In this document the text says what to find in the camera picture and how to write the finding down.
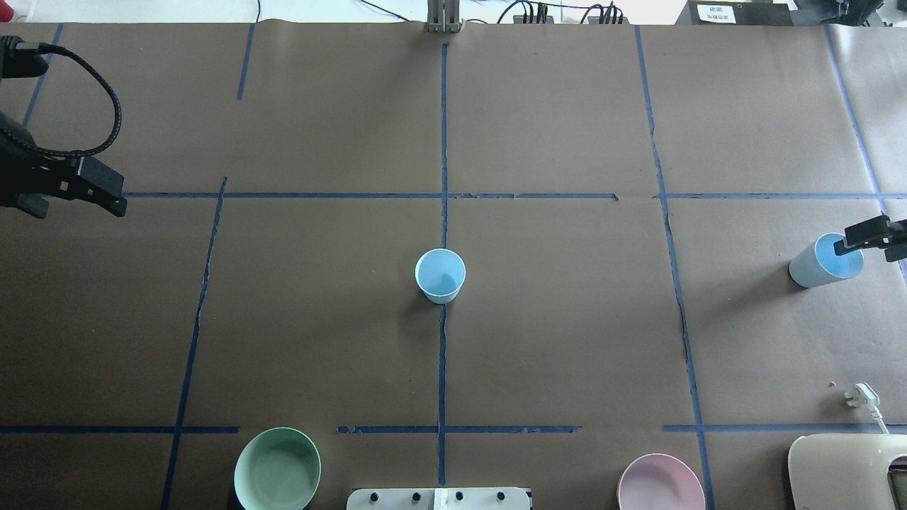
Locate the white toaster power cord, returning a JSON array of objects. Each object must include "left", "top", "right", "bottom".
[{"left": 845, "top": 382, "right": 891, "bottom": 436}]

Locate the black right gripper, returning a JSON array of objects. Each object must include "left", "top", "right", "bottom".
[{"left": 833, "top": 215, "right": 906, "bottom": 264}]

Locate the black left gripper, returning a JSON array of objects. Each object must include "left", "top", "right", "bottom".
[{"left": 1, "top": 135, "right": 128, "bottom": 219}]

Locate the black box with label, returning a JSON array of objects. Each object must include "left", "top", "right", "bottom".
[{"left": 675, "top": 1, "right": 794, "bottom": 26}]

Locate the white toaster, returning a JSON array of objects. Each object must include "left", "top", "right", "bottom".
[{"left": 787, "top": 433, "right": 906, "bottom": 509}]

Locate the green bowl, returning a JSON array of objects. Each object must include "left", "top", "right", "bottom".
[{"left": 233, "top": 427, "right": 322, "bottom": 509}]

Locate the aluminium frame post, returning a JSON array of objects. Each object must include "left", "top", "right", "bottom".
[{"left": 425, "top": 0, "right": 462, "bottom": 33}]

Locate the pink bowl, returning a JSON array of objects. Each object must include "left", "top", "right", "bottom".
[{"left": 616, "top": 454, "right": 706, "bottom": 509}]

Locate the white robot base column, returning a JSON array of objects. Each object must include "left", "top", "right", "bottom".
[{"left": 346, "top": 487, "right": 534, "bottom": 509}]

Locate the left gripper braided cable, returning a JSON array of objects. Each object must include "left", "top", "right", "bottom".
[{"left": 0, "top": 41, "right": 123, "bottom": 159}]

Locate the light blue cup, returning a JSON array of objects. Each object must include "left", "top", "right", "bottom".
[
  {"left": 414, "top": 248, "right": 467, "bottom": 305},
  {"left": 788, "top": 232, "right": 864, "bottom": 288}
]

